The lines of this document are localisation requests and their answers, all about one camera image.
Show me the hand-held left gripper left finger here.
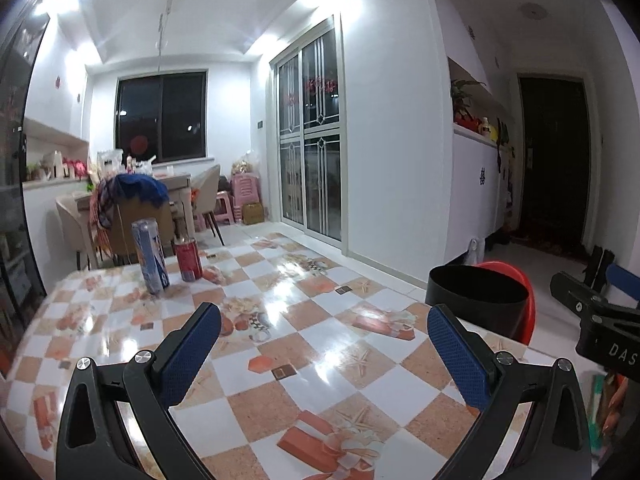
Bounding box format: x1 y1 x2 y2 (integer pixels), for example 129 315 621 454
55 302 223 480

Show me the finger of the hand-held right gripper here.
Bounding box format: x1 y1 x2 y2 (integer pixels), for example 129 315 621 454
606 263 640 308
550 271 609 319

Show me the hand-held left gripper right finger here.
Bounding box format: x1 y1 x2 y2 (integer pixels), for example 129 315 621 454
427 304 593 480

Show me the black round waste bin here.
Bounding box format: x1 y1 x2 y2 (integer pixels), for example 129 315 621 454
425 265 531 346

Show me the person's right hand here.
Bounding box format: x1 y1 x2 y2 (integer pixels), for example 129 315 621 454
600 372 632 443

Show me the red drink can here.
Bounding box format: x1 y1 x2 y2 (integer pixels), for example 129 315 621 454
172 236 203 282

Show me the dark entry door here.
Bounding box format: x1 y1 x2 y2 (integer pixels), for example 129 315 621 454
517 75 591 261

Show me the white sideboard cabinet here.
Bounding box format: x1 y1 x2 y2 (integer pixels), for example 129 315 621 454
450 125 516 266

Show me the pink plastic stool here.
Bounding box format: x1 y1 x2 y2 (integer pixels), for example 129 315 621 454
212 192 236 226

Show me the beige dining chair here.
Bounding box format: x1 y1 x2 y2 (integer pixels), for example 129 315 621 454
56 195 96 268
192 164 226 246

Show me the plaid cloth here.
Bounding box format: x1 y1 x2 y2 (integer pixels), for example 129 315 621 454
89 177 118 261

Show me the stack of pink stools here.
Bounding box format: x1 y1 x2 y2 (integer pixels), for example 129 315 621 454
231 172 261 223

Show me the blue cloth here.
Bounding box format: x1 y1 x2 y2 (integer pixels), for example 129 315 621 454
112 172 170 208

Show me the white kitchen counter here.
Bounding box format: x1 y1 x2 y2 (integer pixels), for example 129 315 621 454
22 177 96 291

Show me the clear bag of snacks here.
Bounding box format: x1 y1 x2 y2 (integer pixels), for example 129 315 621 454
231 152 258 176

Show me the printed white plastic bag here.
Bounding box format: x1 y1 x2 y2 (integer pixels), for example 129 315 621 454
95 149 124 176

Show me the potted green plant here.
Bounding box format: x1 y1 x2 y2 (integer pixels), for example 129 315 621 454
450 77 486 123

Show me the dark window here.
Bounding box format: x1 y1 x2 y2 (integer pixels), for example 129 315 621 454
115 71 208 163

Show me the glass door cabinet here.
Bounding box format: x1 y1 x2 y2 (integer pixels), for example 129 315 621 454
0 10 51 361

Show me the sliding glass door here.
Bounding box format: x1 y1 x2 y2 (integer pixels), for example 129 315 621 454
270 15 346 248

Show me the white plastic bag with handles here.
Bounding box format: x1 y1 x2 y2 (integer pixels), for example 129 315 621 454
462 237 486 266

